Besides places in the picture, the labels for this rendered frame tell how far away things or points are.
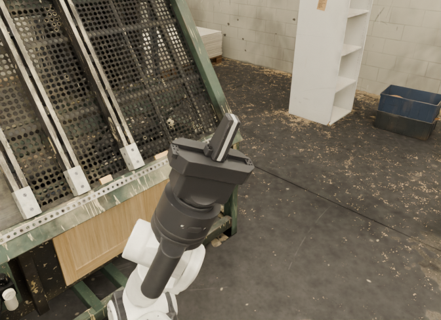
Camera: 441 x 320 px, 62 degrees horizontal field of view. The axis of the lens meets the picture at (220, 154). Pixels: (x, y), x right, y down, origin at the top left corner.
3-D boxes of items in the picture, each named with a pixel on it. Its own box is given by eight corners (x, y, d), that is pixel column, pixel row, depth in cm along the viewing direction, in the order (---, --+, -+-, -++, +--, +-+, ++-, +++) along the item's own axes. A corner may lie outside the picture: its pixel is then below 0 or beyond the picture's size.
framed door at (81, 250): (65, 284, 206) (67, 286, 205) (41, 206, 179) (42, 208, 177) (185, 210, 263) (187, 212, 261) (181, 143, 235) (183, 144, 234)
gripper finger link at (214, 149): (237, 123, 46) (217, 162, 49) (230, 111, 48) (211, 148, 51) (226, 120, 45) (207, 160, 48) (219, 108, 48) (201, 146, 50)
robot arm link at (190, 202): (264, 183, 49) (228, 243, 55) (242, 143, 57) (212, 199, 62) (178, 168, 44) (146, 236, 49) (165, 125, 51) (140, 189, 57)
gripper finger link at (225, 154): (230, 111, 48) (211, 148, 51) (237, 123, 46) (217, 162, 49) (240, 113, 49) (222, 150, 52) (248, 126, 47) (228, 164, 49)
